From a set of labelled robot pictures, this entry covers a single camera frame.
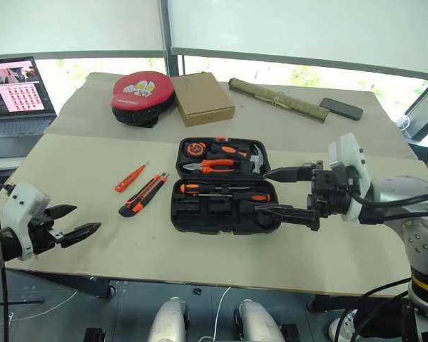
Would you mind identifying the rolled green bamboo mat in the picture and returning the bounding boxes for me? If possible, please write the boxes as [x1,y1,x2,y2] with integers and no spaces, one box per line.
[228,77,330,123]

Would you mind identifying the white roller blind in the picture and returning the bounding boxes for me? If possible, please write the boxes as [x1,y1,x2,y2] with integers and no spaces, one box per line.
[0,0,165,62]
[167,0,428,83]

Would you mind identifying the red black boxing pad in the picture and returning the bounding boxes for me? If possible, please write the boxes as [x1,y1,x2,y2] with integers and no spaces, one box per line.
[110,71,176,129]

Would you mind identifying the grey laptop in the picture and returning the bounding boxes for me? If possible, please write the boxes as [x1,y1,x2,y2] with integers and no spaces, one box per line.
[0,56,58,160]

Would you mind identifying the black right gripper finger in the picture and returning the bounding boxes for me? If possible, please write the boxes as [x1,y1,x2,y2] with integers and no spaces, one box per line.
[263,165,315,185]
[253,204,321,232]

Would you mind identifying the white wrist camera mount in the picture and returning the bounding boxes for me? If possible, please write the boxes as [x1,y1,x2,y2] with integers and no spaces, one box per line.
[1,182,52,261]
[327,133,374,223]

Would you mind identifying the black robot foot part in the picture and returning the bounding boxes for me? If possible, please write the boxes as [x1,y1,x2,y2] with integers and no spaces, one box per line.
[280,323,302,342]
[83,326,106,342]

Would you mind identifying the orange voltage tester pen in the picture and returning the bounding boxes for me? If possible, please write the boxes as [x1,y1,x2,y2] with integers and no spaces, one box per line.
[114,160,151,194]

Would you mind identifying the claw hammer orange black handle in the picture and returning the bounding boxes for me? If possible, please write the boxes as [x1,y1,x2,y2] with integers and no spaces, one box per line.
[207,136,269,176]

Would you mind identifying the beige cardboard sheet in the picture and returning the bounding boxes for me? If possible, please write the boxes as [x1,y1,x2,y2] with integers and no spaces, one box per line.
[44,72,421,162]
[0,133,428,297]

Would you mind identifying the orange black screwdriver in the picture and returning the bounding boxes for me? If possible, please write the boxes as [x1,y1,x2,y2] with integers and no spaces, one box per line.
[179,182,253,195]
[195,191,272,204]

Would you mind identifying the black smartphone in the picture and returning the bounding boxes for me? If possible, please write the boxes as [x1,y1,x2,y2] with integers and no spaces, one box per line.
[318,97,364,121]

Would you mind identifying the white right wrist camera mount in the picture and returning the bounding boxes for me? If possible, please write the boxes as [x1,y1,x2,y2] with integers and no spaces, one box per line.
[327,133,374,223]

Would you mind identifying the grey window pillar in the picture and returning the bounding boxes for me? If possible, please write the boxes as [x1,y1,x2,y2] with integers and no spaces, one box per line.
[159,0,187,78]

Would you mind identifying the orange black tape measure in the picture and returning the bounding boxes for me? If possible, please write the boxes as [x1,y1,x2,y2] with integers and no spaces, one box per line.
[184,140,209,158]

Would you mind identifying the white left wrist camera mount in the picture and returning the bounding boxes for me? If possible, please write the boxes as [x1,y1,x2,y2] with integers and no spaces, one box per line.
[1,182,52,261]

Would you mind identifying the white shoe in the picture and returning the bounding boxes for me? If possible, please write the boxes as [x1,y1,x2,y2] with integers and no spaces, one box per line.
[327,309,360,342]

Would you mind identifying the black plastic tool case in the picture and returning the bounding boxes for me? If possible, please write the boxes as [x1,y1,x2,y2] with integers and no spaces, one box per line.
[170,136,283,236]

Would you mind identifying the brown cardboard box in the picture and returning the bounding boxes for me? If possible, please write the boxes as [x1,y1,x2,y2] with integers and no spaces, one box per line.
[170,71,236,128]

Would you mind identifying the orange black utility knife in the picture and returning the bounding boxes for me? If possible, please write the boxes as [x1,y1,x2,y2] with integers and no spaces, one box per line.
[118,172,170,219]

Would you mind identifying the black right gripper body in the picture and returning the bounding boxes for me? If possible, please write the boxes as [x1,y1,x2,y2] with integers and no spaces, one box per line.
[305,160,353,219]

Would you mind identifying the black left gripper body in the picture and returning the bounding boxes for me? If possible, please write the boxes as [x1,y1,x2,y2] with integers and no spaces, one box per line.
[28,211,65,256]

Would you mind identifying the silver rounded robot knee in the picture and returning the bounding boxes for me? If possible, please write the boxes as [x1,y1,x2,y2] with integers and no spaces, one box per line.
[147,296,190,342]
[234,299,287,342]

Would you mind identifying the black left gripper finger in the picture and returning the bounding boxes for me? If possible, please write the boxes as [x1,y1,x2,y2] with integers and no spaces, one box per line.
[55,222,103,249]
[44,204,78,222]

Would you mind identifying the thin white cable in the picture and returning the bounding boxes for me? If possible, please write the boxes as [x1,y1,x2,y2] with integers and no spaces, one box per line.
[199,286,233,342]

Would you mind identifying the orange handled pliers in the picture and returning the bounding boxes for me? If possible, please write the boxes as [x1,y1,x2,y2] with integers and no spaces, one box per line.
[181,157,242,176]

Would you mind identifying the dark slanted window frame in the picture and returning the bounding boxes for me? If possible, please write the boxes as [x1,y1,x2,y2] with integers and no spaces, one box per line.
[400,81,428,142]

